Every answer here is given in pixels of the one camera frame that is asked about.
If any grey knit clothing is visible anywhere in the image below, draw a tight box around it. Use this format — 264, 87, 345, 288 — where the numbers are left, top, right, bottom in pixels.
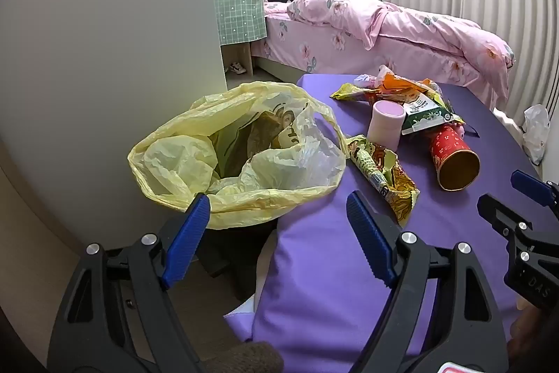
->
198, 340, 284, 373

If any orange snack wrapper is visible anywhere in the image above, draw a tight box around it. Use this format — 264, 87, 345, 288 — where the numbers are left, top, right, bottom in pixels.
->
371, 76, 433, 98

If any yellow crinkled snack wrapper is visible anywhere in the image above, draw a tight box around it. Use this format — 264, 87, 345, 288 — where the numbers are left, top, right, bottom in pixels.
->
345, 135, 421, 226

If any red paper cup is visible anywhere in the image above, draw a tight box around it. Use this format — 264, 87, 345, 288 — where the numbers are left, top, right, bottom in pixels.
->
429, 124, 481, 192

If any yellow green snack wrapper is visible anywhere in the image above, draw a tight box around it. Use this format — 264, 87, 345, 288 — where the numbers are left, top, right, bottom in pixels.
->
329, 82, 380, 105

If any yellow plastic bag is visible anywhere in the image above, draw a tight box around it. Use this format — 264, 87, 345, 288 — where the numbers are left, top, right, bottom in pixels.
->
128, 81, 350, 230

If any green white snack packet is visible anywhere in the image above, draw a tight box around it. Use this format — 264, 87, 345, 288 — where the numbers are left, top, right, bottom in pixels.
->
401, 91, 466, 136

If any pink floral duvet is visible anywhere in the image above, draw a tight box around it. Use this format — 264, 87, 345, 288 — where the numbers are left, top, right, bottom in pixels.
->
262, 0, 516, 103

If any white plastic bag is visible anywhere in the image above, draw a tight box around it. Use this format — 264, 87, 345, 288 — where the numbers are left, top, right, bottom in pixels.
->
522, 104, 552, 165

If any cream cushion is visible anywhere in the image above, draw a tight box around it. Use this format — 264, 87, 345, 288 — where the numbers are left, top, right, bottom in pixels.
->
493, 108, 525, 138

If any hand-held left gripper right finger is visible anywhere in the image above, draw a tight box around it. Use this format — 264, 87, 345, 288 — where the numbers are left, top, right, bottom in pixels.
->
346, 190, 509, 373

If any bed with pink sheet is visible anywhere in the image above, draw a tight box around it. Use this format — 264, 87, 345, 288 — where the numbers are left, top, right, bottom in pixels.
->
251, 12, 499, 112

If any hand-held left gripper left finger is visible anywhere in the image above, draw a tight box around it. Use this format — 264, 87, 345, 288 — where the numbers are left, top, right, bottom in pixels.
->
48, 193, 211, 373

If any pink cylindrical cup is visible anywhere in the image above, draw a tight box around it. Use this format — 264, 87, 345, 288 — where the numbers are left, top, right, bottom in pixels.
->
366, 100, 407, 153

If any white table leg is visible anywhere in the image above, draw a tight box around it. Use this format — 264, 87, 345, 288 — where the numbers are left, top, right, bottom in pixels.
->
255, 237, 280, 304

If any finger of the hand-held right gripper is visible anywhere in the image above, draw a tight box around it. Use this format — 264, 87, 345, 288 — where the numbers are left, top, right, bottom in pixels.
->
510, 169, 559, 210
477, 193, 559, 264

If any pink clear plastic packet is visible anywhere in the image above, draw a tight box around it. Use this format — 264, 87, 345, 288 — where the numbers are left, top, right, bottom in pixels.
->
355, 65, 394, 87

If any wooden bedside table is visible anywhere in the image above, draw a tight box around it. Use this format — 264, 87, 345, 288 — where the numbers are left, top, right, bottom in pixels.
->
220, 38, 255, 77

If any purple tablecloth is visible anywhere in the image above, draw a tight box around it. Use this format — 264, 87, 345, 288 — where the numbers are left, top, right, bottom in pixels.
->
223, 72, 544, 356

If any green checked cloth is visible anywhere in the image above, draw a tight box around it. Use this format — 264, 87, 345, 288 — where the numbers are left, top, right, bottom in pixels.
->
213, 0, 268, 46

